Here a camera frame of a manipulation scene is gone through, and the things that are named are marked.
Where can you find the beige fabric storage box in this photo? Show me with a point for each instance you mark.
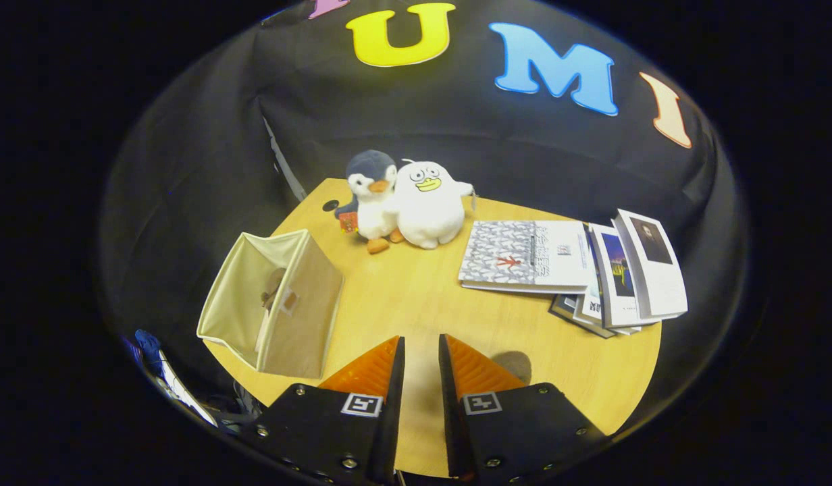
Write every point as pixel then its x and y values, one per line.
pixel 304 317

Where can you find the white portrait cover book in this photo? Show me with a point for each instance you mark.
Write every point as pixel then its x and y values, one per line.
pixel 656 270

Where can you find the white duck plush toy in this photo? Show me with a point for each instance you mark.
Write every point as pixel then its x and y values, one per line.
pixel 426 209

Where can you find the grey white penguin plush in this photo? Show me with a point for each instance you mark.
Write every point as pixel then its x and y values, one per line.
pixel 375 202

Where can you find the dark cover book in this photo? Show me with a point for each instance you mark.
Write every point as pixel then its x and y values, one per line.
pixel 568 312

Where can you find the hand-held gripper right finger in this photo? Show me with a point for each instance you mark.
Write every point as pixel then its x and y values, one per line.
pixel 451 418

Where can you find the blue cloth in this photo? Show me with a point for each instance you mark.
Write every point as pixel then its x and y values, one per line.
pixel 149 347

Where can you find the grey patterned cover book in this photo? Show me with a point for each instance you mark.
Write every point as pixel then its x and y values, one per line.
pixel 517 253

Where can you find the white book under stack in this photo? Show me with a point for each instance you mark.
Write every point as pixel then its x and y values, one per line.
pixel 588 314

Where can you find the brown fuzzy bow shoe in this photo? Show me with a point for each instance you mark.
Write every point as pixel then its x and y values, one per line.
pixel 274 287

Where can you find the white side desk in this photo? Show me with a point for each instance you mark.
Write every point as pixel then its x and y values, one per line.
pixel 186 395

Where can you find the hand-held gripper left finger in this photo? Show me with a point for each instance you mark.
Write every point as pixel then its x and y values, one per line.
pixel 391 418

